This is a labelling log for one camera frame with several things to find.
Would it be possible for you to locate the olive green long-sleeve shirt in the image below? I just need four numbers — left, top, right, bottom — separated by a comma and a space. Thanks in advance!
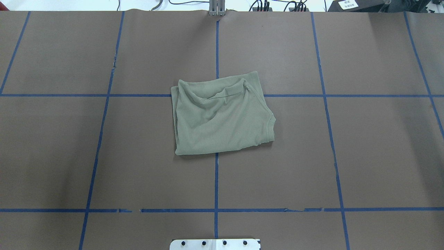
171, 71, 276, 156

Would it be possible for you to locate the aluminium frame post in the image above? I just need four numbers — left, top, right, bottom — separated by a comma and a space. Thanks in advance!
208, 0, 226, 16

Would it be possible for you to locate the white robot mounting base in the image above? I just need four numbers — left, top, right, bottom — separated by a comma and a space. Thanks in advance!
169, 239, 261, 250

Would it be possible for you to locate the black labelled box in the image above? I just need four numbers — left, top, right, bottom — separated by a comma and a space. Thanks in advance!
327, 0, 390, 13

